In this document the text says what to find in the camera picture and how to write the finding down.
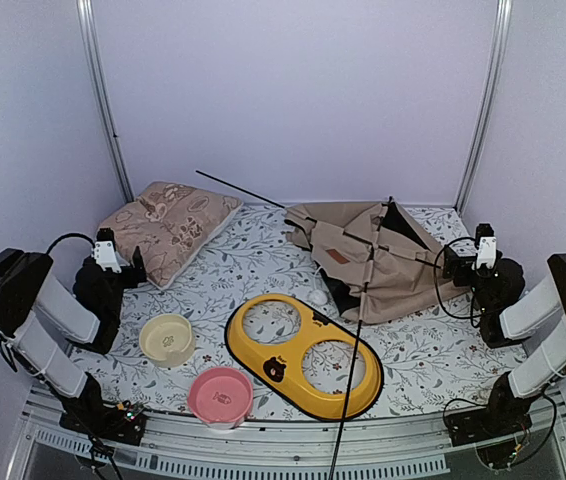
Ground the pink pet bowl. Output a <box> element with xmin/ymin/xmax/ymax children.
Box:
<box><xmin>186</xmin><ymin>367</ymin><xmax>254</xmax><ymax>430</ymax></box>

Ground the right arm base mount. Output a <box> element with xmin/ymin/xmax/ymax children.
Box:
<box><xmin>442</xmin><ymin>398</ymin><xmax>532</xmax><ymax>470</ymax></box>

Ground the left metal frame post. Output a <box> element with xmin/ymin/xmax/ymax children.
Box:
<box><xmin>76</xmin><ymin>0</ymin><xmax>134</xmax><ymax>202</ymax></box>

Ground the beige fabric pet tent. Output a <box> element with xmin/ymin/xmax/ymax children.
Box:
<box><xmin>284</xmin><ymin>198</ymin><xmax>468</xmax><ymax>325</ymax></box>

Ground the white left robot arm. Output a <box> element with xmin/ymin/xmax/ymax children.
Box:
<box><xmin>0</xmin><ymin>229</ymin><xmax>147</xmax><ymax>434</ymax></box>

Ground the metal frame post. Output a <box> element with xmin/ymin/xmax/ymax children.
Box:
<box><xmin>454</xmin><ymin>0</ymin><xmax>513</xmax><ymax>216</ymax></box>
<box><xmin>76</xmin><ymin>0</ymin><xmax>134</xmax><ymax>202</ymax></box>

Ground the white pompom toy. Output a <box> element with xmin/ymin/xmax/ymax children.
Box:
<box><xmin>307</xmin><ymin>289</ymin><xmax>329</xmax><ymax>307</ymax></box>

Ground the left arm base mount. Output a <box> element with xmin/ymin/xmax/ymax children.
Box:
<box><xmin>59</xmin><ymin>402</ymin><xmax>147</xmax><ymax>446</ymax></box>

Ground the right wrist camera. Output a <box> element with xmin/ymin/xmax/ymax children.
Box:
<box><xmin>474</xmin><ymin>223</ymin><xmax>497</xmax><ymax>271</ymax></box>

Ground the cream pet bowl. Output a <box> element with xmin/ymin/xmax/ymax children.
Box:
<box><xmin>139</xmin><ymin>314</ymin><xmax>195</xmax><ymax>368</ymax></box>

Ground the black tent pole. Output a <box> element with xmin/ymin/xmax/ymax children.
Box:
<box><xmin>195</xmin><ymin>169</ymin><xmax>447</xmax><ymax>271</ymax></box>
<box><xmin>327</xmin><ymin>197</ymin><xmax>393</xmax><ymax>480</ymax></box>

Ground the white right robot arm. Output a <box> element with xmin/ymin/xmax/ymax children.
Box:
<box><xmin>442</xmin><ymin>245</ymin><xmax>566</xmax><ymax>436</ymax></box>

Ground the brown patterned pillow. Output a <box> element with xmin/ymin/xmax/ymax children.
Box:
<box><xmin>100</xmin><ymin>182</ymin><xmax>243</xmax><ymax>290</ymax></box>

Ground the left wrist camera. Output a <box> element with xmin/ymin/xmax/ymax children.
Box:
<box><xmin>92</xmin><ymin>228</ymin><xmax>122</xmax><ymax>274</ymax></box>

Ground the yellow double bowl holder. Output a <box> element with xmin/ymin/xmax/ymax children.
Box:
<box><xmin>224</xmin><ymin>293</ymin><xmax>384</xmax><ymax>422</ymax></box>

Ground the right metal frame post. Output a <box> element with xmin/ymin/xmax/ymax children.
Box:
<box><xmin>454</xmin><ymin>0</ymin><xmax>513</xmax><ymax>216</ymax></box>

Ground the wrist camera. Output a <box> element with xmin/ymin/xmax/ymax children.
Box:
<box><xmin>474</xmin><ymin>223</ymin><xmax>497</xmax><ymax>271</ymax></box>
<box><xmin>92</xmin><ymin>228</ymin><xmax>122</xmax><ymax>274</ymax></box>

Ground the front aluminium rail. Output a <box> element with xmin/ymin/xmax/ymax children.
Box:
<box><xmin>6</xmin><ymin>388</ymin><xmax>566</xmax><ymax>479</ymax></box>

